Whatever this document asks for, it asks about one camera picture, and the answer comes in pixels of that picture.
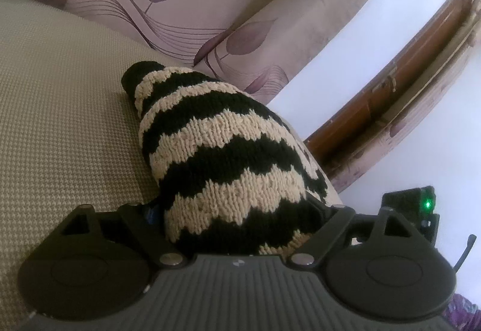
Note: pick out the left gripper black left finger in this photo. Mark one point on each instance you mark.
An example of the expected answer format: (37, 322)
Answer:
(94, 264)

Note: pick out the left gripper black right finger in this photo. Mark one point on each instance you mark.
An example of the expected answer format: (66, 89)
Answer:
(325, 285)

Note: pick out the black and cream knitted garment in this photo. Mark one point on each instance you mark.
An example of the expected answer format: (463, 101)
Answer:
(232, 176)

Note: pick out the purple patterned fabric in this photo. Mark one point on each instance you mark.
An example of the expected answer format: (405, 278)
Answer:
(463, 314)

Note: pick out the beige woven mattress cover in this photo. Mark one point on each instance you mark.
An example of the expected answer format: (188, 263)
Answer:
(68, 132)

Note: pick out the brown wooden door frame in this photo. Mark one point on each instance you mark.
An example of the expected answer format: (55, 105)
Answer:
(394, 102)

